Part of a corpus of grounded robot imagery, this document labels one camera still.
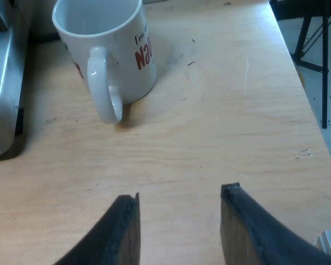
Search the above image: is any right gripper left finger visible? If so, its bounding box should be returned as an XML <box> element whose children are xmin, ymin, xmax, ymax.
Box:
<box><xmin>56</xmin><ymin>192</ymin><xmax>142</xmax><ymax>265</ymax></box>

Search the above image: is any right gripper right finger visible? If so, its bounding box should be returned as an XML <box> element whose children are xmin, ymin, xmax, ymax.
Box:
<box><xmin>220</xmin><ymin>182</ymin><xmax>331</xmax><ymax>265</ymax></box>

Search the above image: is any steel espresso machine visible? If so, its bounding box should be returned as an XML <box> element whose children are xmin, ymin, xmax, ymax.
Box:
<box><xmin>0</xmin><ymin>0</ymin><xmax>31</xmax><ymax>163</ymax></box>

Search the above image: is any white mug with red and black print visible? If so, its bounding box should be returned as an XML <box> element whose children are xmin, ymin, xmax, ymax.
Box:
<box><xmin>51</xmin><ymin>0</ymin><xmax>157</xmax><ymax>125</ymax></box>

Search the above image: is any black tripod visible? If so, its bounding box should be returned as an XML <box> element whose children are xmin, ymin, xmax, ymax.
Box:
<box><xmin>269</xmin><ymin>0</ymin><xmax>331</xmax><ymax>129</ymax></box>

